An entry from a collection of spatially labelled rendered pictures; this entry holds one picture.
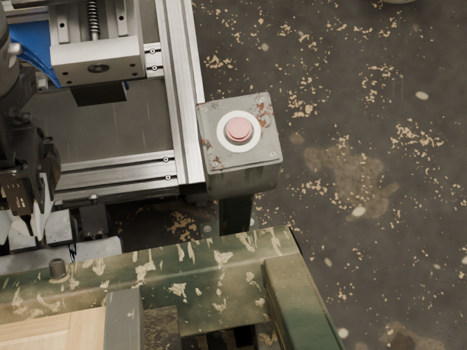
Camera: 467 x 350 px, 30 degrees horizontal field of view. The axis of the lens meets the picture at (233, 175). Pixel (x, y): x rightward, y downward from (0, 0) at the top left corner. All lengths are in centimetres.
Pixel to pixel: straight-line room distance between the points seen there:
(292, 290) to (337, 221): 108
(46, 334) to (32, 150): 57
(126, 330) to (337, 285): 112
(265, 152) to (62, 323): 40
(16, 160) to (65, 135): 138
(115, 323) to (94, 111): 100
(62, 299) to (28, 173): 61
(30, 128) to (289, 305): 52
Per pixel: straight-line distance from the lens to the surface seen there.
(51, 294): 135
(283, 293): 121
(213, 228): 225
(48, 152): 82
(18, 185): 76
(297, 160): 232
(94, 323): 130
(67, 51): 135
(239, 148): 134
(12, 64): 72
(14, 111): 78
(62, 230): 151
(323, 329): 112
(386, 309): 227
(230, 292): 134
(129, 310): 126
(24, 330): 133
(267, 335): 143
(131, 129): 213
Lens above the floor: 221
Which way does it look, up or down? 74 degrees down
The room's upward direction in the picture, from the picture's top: 2 degrees clockwise
